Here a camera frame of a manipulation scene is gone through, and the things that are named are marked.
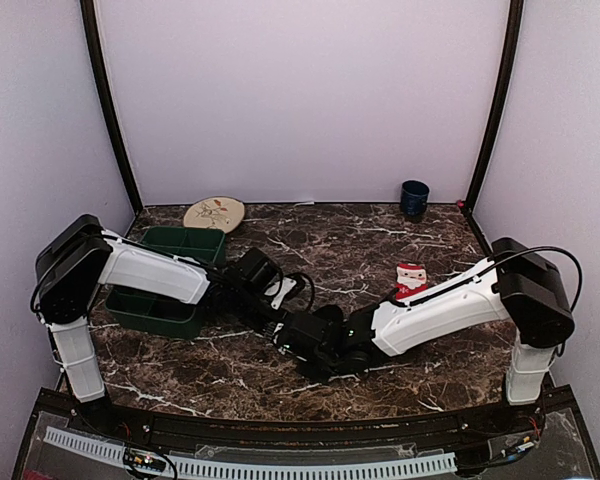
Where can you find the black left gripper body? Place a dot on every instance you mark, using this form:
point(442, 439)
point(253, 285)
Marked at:
point(246, 309)

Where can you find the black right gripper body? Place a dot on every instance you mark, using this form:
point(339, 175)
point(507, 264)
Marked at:
point(327, 366)

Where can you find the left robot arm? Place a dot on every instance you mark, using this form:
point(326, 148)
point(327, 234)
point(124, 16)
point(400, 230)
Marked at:
point(85, 256)

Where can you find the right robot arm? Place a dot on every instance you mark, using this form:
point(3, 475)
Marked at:
point(515, 283)

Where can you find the beige decorated plate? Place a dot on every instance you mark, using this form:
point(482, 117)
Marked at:
point(221, 213)

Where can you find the red Santa Christmas sock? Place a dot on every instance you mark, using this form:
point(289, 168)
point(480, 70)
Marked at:
point(411, 280)

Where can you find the dark blue mug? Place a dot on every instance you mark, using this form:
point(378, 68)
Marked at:
point(414, 200)

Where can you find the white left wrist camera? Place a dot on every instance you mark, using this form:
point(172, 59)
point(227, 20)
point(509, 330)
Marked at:
point(279, 290)

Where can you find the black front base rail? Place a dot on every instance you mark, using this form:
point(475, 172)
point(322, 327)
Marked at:
point(461, 429)

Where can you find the white slotted cable duct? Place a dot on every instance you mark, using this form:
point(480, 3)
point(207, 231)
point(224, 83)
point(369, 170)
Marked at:
point(147, 464)

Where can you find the left black frame post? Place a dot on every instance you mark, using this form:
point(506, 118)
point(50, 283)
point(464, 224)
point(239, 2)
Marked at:
point(106, 101)

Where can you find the black frame post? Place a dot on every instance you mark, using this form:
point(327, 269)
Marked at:
point(506, 65)
point(106, 101)

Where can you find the right black frame post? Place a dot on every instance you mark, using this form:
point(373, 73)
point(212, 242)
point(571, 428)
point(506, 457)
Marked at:
point(506, 65)

